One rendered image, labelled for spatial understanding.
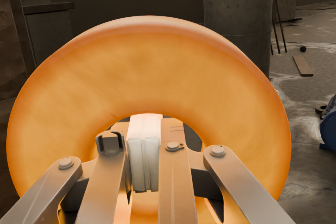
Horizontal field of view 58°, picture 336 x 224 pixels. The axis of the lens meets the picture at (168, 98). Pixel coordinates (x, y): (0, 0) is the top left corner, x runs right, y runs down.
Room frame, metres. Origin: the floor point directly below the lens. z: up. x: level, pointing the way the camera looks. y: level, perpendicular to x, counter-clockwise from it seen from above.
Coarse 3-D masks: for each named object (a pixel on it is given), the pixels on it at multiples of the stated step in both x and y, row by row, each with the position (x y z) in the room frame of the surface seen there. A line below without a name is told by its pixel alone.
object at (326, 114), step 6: (330, 102) 1.70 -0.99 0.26; (330, 108) 1.62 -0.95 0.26; (324, 114) 1.60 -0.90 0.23; (330, 114) 1.49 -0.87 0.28; (324, 120) 1.50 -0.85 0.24; (330, 120) 1.47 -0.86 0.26; (324, 126) 1.50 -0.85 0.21; (330, 126) 1.47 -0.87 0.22; (324, 132) 1.48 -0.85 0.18; (330, 132) 1.46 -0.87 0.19; (324, 138) 1.50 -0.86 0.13; (330, 138) 1.46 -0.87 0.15; (324, 144) 1.59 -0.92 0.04; (330, 144) 1.46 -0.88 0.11; (330, 150) 1.57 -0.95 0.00
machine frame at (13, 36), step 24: (0, 0) 0.39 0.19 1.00; (0, 24) 0.39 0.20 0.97; (24, 24) 0.48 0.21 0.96; (0, 48) 0.39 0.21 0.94; (24, 48) 0.48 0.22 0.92; (0, 72) 0.38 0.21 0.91; (24, 72) 0.40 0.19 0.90; (0, 96) 0.38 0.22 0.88; (0, 120) 0.33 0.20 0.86; (0, 144) 0.32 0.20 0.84; (0, 168) 0.32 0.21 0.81; (0, 192) 0.31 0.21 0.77; (0, 216) 0.31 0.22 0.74
